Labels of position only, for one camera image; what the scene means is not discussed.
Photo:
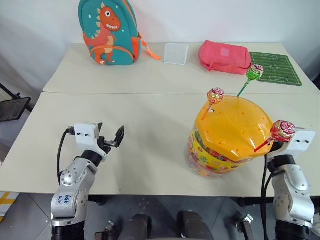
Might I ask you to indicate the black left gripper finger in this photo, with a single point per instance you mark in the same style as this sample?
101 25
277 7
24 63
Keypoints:
100 128
120 136

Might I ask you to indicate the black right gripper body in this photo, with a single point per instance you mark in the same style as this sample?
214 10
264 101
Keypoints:
278 146

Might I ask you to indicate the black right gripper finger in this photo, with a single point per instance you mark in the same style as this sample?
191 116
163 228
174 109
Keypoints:
300 128

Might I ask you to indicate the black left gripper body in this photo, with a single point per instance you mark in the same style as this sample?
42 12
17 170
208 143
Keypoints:
105 146

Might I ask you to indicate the red lollipop with red stick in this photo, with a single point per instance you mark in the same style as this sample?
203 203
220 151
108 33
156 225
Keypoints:
282 131

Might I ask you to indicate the green lollipop with green stick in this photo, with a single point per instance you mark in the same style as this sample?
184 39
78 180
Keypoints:
254 72

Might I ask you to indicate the lollipop with orange stick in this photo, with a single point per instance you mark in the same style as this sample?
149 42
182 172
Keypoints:
215 96

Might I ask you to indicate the candy jar with yellow lid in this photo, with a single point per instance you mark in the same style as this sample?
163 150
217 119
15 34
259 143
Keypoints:
232 130

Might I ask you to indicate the green soccer field mat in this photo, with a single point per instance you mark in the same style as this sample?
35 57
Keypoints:
277 68

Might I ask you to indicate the dark rounded shape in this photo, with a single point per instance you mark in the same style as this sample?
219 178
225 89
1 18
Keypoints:
195 226
140 226

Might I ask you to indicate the black mesh stand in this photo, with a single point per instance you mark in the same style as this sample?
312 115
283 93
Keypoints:
12 108

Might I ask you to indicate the teal dinosaur backpack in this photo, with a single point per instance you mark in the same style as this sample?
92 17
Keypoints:
110 35

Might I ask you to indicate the clear square plastic box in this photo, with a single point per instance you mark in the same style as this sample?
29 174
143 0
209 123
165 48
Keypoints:
176 54

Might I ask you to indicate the pink zip pouch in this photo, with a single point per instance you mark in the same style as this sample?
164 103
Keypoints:
222 56

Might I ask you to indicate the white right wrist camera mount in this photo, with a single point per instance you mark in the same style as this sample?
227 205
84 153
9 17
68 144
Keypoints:
301 141

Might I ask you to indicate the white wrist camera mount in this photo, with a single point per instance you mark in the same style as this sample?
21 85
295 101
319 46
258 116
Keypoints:
86 136
301 141

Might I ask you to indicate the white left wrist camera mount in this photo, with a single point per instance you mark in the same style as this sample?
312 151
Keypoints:
86 136

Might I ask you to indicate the metal table leg bracket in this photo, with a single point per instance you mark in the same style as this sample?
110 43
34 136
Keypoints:
105 231
246 225

